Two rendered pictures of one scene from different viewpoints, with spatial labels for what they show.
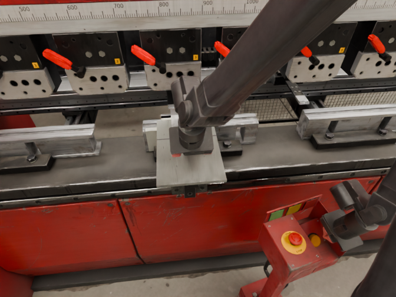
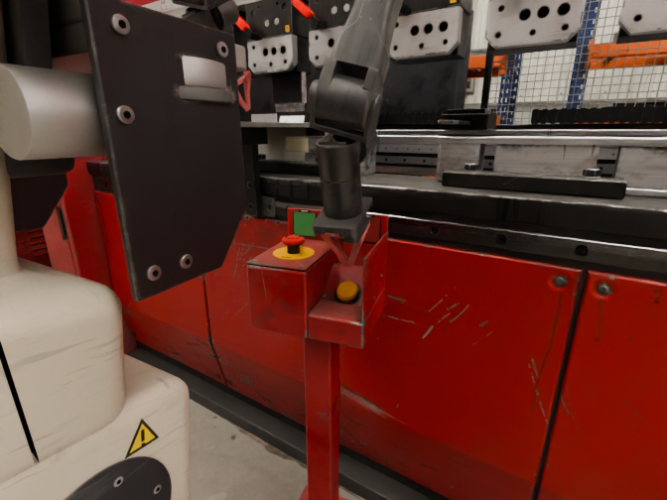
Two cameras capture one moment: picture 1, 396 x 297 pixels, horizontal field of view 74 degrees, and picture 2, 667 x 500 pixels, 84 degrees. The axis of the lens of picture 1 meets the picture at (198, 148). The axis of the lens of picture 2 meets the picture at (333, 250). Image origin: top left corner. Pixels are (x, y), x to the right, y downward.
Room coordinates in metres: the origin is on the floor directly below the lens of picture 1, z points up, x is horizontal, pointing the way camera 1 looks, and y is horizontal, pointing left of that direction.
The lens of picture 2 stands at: (-0.08, -0.73, 0.98)
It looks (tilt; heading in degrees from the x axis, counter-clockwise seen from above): 18 degrees down; 39
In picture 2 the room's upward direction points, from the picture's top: straight up
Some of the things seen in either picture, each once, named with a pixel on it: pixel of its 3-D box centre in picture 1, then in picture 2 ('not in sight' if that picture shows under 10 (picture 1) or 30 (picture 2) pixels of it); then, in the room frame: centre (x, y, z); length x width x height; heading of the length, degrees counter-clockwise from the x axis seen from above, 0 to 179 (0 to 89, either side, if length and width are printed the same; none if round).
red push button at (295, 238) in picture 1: (294, 240); (293, 246); (0.36, -0.29, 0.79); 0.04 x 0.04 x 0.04
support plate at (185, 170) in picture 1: (187, 148); (251, 125); (0.54, 0.03, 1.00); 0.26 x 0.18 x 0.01; 6
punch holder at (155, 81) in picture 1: (172, 55); (279, 39); (0.69, 0.07, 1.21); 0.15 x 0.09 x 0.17; 96
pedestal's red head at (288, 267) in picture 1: (302, 238); (321, 270); (0.39, -0.33, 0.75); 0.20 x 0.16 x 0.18; 109
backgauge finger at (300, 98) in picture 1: (291, 81); (461, 119); (0.89, -0.36, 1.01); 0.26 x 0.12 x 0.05; 6
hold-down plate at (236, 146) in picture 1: (198, 150); (289, 167); (0.64, 0.00, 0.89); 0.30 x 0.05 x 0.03; 96
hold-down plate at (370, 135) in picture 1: (353, 138); (525, 182); (0.70, -0.56, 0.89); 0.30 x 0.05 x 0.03; 96
